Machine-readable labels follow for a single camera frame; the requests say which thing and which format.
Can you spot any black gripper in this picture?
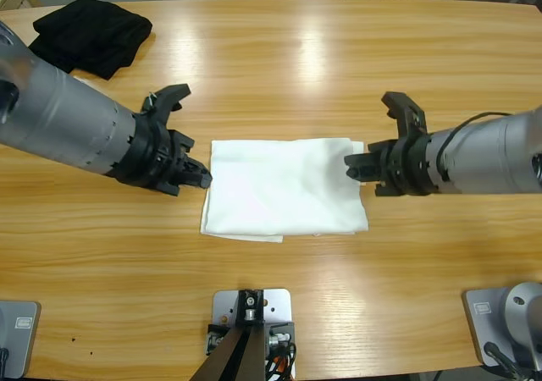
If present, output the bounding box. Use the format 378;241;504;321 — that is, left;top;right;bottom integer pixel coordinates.
112;116;213;198
343;137;433;198

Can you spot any white t-shirt with black logo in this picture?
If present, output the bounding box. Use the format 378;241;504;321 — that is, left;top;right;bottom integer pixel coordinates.
199;137;369;245

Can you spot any black garment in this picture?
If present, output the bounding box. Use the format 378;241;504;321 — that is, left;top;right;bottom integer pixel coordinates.
25;0;153;80

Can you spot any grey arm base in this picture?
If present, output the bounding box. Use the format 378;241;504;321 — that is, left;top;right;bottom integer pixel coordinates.
461;282;542;369
0;299;42;380

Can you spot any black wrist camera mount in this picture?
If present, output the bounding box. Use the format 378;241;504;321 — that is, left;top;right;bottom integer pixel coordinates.
380;91;427;139
141;83;191;119

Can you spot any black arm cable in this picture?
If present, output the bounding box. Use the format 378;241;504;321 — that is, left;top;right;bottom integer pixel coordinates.
440;110;514;179

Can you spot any white mount block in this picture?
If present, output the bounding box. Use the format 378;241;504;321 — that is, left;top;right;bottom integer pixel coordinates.
211;288;294;381

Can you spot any dark camera post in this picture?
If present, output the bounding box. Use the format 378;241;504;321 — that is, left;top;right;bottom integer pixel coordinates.
190;290;272;381

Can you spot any orange and black cable bundle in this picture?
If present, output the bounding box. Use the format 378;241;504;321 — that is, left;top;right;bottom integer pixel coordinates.
263;342;298;381

